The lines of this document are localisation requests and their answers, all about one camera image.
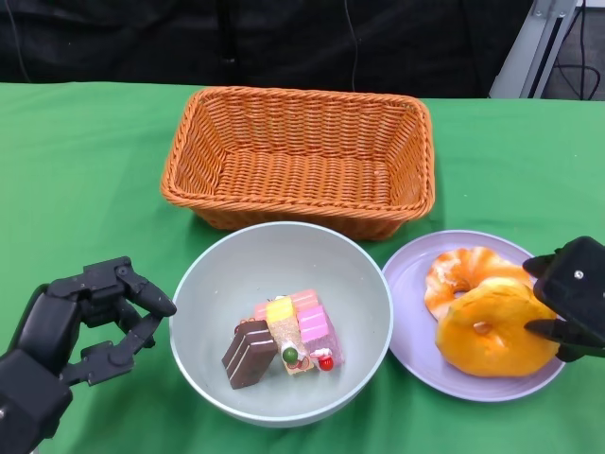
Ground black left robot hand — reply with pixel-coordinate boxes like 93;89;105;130
16;255;179;389

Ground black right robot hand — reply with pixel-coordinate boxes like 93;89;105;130
522;250;605;363

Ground golden orange ring bread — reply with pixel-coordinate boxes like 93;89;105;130
434;277;559;378

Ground orange white striped bread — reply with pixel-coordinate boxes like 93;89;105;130
423;245;533;323

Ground grey-green bowl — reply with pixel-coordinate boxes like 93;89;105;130
168;220;394;429

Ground lavender round plate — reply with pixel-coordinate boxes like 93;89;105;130
381;230;568;403

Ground chocolate cake slice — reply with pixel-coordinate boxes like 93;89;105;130
221;319;279;392

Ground yellow cake slice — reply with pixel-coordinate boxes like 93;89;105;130
265;296;316;378

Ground salmon red cake slice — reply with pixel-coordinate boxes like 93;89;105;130
253;288;323;319

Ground pink cake slice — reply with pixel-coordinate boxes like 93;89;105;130
297;305;346;373

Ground orange wicker basket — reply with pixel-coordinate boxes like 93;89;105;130
159;86;436;242

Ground green tablecloth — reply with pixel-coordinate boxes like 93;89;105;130
0;80;605;454

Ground black backdrop curtain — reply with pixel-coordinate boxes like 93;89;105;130
0;0;540;100

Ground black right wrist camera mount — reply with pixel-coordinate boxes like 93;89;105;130
532;236;605;344

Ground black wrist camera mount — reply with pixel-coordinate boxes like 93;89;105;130
0;349;76;454
532;236;605;344

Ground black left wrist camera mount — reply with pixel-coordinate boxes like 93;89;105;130
0;349;76;454

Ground grey aluminium frame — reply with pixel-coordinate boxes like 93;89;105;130
491;0;587;100

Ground black looped floor cables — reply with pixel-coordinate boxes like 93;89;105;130
555;18;605;100

